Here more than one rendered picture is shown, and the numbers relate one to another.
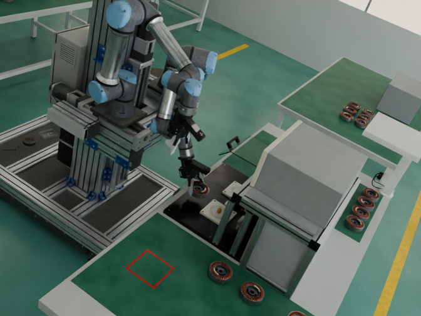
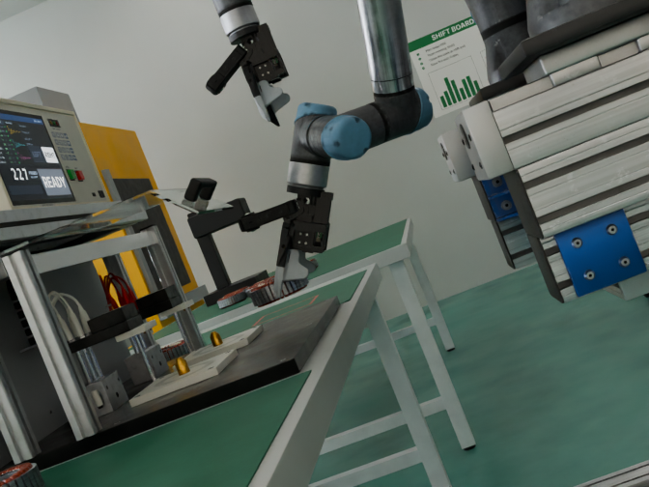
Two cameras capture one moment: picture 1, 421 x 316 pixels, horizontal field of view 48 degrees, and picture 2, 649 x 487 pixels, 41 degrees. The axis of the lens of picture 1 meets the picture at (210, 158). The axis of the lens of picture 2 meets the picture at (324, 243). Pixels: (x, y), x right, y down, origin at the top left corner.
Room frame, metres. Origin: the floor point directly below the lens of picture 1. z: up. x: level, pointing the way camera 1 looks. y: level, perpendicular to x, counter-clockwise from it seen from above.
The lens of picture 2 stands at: (3.64, -0.28, 0.94)
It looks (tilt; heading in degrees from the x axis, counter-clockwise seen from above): 2 degrees down; 166
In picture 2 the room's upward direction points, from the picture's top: 22 degrees counter-clockwise
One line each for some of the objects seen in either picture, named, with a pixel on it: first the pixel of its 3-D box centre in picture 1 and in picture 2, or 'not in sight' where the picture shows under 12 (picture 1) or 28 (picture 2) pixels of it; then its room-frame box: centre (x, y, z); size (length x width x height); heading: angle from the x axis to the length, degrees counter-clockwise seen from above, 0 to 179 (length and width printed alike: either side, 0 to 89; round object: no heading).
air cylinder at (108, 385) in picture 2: not in sight; (101, 394); (2.14, -0.35, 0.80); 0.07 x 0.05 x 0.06; 159
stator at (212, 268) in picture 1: (220, 272); (169, 355); (1.58, -0.21, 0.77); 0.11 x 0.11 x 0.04
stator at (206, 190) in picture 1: (198, 189); (278, 287); (2.02, 0.01, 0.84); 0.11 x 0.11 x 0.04
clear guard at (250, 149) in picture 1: (255, 157); (119, 231); (2.21, -0.23, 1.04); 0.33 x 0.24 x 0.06; 69
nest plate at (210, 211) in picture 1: (218, 212); (219, 347); (1.97, -0.13, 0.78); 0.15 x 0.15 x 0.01; 69
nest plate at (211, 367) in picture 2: (239, 193); (185, 376); (2.20, -0.22, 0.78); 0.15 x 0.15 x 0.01; 69
